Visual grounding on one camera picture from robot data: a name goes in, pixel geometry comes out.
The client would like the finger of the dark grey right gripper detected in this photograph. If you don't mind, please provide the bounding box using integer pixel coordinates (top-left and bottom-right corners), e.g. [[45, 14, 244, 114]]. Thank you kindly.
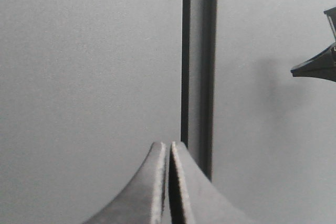
[[290, 43, 335, 81]]

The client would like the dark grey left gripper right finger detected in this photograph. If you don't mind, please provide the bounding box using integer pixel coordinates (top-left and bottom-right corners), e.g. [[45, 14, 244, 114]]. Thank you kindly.
[[169, 142, 255, 223]]

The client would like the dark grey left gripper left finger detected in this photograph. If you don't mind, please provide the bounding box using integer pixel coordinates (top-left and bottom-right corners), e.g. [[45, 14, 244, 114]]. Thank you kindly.
[[85, 142, 166, 223]]

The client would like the dark grey fridge door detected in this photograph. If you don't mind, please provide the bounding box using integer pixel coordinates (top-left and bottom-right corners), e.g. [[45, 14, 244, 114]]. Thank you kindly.
[[1, 0, 182, 223], [190, 0, 335, 223]]

